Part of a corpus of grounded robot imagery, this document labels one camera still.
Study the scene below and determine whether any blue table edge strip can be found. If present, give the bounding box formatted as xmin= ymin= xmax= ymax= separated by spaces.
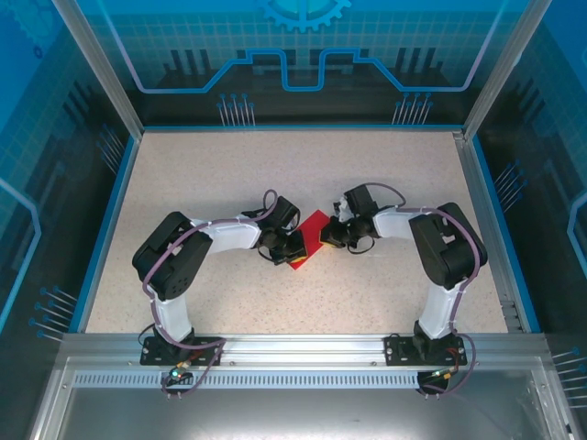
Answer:
xmin=67 ymin=134 xmax=142 ymax=335
xmin=470 ymin=136 xmax=543 ymax=335

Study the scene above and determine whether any grey metal tray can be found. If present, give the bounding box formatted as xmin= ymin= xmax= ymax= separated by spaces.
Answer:
xmin=27 ymin=357 xmax=581 ymax=440

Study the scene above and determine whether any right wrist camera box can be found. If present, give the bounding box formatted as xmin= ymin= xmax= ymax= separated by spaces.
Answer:
xmin=337 ymin=182 xmax=382 ymax=219

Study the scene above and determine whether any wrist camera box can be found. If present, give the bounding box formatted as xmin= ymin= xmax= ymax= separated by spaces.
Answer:
xmin=273 ymin=195 xmax=302 ymax=229
xmin=337 ymin=182 xmax=382 ymax=219

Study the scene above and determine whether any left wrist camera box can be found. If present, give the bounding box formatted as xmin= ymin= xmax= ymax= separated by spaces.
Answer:
xmin=273 ymin=195 xmax=302 ymax=229

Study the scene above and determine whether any aluminium mounting rail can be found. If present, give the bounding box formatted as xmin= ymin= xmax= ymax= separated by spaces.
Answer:
xmin=61 ymin=332 xmax=549 ymax=368

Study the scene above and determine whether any slotted grey cable duct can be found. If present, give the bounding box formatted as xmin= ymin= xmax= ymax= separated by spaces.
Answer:
xmin=72 ymin=372 xmax=462 ymax=390

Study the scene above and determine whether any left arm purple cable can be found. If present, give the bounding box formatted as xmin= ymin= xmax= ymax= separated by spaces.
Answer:
xmin=142 ymin=187 xmax=279 ymax=400

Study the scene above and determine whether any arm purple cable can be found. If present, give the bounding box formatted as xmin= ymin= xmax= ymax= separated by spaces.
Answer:
xmin=364 ymin=181 xmax=488 ymax=400
xmin=142 ymin=187 xmax=279 ymax=400

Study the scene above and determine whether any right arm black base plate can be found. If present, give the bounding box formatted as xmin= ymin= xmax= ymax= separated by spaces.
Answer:
xmin=383 ymin=333 xmax=470 ymax=368

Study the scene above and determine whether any aluminium side rail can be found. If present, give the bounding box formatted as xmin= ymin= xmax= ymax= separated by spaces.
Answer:
xmin=451 ymin=130 xmax=525 ymax=334

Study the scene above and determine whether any left cable connector plug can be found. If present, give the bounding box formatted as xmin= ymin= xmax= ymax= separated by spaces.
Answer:
xmin=165 ymin=359 xmax=194 ymax=385

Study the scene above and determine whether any cable connector plug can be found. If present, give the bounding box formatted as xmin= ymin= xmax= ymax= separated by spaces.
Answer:
xmin=428 ymin=364 xmax=462 ymax=382
xmin=165 ymin=359 xmax=194 ymax=385

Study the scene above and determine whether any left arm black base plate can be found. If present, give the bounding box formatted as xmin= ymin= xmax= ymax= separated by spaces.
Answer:
xmin=139 ymin=335 xmax=225 ymax=368

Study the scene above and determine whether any right cable connector plug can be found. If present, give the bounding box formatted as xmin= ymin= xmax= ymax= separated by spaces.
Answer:
xmin=428 ymin=364 xmax=462 ymax=382

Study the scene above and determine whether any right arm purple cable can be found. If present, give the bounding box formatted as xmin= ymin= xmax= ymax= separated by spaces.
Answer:
xmin=364 ymin=181 xmax=488 ymax=400

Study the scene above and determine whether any aluminium frame post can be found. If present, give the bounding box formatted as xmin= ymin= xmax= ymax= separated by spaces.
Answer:
xmin=50 ymin=0 xmax=146 ymax=138
xmin=461 ymin=0 xmax=541 ymax=141

